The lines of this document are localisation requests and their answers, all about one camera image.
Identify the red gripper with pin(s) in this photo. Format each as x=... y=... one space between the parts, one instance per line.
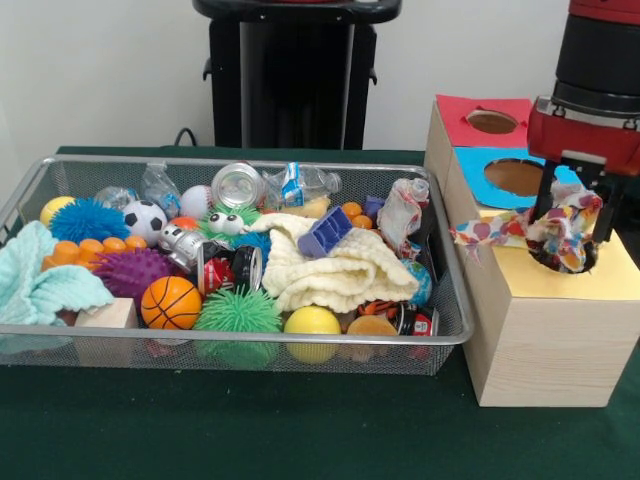
x=575 y=140

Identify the small colourful dotted cloth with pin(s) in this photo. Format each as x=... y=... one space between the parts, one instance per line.
x=565 y=230

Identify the pale printed cloth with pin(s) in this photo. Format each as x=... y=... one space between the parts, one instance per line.
x=400 y=215

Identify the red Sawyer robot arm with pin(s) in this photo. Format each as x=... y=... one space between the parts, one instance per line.
x=600 y=50

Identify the wooden box with three holes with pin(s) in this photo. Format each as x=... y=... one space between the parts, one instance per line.
x=550 y=350

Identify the silver mesh bin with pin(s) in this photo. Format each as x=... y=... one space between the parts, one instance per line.
x=150 y=357

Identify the blue globe ball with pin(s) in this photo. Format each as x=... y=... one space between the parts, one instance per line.
x=422 y=282

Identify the purple toy block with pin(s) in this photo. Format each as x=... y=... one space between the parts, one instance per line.
x=325 y=232

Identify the cream knitted cloth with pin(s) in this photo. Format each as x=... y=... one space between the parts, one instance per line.
x=325 y=280

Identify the smooth yellow ball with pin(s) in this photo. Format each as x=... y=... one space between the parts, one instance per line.
x=312 y=322

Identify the green spiky rubber ball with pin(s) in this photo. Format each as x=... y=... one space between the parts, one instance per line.
x=237 y=312

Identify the dark green tablecloth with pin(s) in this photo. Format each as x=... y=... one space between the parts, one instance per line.
x=300 y=430

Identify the orange toy basketball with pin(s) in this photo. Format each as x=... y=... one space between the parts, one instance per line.
x=171 y=302

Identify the small soccer ball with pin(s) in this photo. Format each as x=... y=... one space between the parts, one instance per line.
x=145 y=217

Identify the purple spiky ball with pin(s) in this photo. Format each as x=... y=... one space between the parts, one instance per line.
x=132 y=270

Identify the blue spiky rubber ball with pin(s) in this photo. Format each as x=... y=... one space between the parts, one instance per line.
x=87 y=220

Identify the mint green cloth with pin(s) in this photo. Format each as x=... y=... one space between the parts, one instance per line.
x=30 y=280

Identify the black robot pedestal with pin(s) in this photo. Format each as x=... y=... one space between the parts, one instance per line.
x=295 y=80

